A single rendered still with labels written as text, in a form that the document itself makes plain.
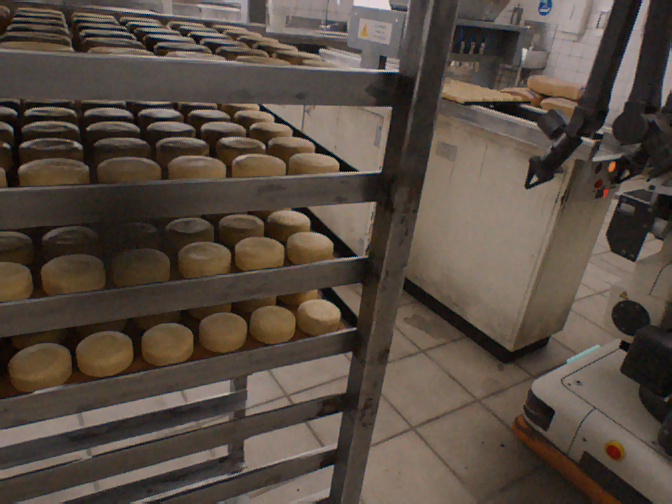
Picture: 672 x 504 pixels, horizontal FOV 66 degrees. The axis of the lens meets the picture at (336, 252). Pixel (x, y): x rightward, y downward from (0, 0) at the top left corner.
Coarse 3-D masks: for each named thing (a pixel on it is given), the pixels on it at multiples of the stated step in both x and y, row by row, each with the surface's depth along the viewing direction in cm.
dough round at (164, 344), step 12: (168, 324) 54; (144, 336) 52; (156, 336) 52; (168, 336) 52; (180, 336) 52; (192, 336) 53; (144, 348) 50; (156, 348) 50; (168, 348) 50; (180, 348) 51; (192, 348) 53; (156, 360) 50; (168, 360) 50; (180, 360) 51
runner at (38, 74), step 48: (0, 48) 31; (0, 96) 32; (48, 96) 34; (96, 96) 35; (144, 96) 36; (192, 96) 38; (240, 96) 39; (288, 96) 41; (336, 96) 43; (384, 96) 45
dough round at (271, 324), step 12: (264, 312) 58; (276, 312) 58; (288, 312) 58; (252, 324) 56; (264, 324) 56; (276, 324) 56; (288, 324) 56; (264, 336) 55; (276, 336) 55; (288, 336) 56
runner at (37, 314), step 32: (128, 288) 42; (160, 288) 43; (192, 288) 45; (224, 288) 46; (256, 288) 48; (288, 288) 49; (320, 288) 51; (0, 320) 39; (32, 320) 40; (64, 320) 41; (96, 320) 42
